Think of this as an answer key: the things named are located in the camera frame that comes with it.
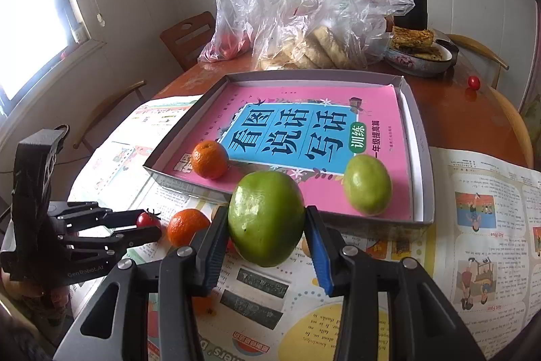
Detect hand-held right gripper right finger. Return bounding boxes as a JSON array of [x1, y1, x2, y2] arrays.
[[304, 205, 487, 361]]

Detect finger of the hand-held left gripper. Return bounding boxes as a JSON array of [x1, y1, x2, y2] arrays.
[[51, 201, 146, 233], [58, 226, 162, 257]]

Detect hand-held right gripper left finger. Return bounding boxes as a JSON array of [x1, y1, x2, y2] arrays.
[[53, 205, 231, 361]]

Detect orange tangerine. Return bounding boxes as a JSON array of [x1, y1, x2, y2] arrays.
[[167, 209, 211, 247], [191, 140, 230, 180]]

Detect large dark green fruit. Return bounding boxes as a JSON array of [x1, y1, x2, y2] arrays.
[[228, 171, 306, 268]]

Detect grey cardboard box tray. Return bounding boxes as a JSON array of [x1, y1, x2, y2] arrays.
[[143, 72, 436, 226]]

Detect light green fruit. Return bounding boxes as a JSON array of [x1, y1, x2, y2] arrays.
[[342, 154, 393, 217]]

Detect curved wooden armchair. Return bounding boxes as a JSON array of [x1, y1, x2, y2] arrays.
[[74, 81, 146, 152], [482, 88, 534, 167], [446, 33, 510, 89]]

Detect pink and blue book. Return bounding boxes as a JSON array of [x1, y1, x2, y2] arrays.
[[171, 84, 413, 220]]

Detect brown wooden chair back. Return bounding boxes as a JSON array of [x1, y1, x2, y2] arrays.
[[161, 11, 216, 71]]

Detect bright window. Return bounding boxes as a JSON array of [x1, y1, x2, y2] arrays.
[[0, 0, 106, 104]]

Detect pile of red tomatoes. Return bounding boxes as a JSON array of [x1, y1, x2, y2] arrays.
[[203, 32, 250, 61]]

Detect pile of flatbreads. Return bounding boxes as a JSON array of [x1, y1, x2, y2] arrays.
[[259, 25, 365, 70]]

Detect floral ceramic bowl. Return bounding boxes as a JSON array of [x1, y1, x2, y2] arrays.
[[384, 37, 454, 77]]

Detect fried pancake pieces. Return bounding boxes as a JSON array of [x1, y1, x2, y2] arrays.
[[390, 26, 449, 61]]

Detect small black cup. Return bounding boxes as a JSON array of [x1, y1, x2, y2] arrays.
[[437, 39, 461, 66]]

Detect floral printed cloth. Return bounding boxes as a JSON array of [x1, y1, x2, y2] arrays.
[[520, 90, 541, 142]]

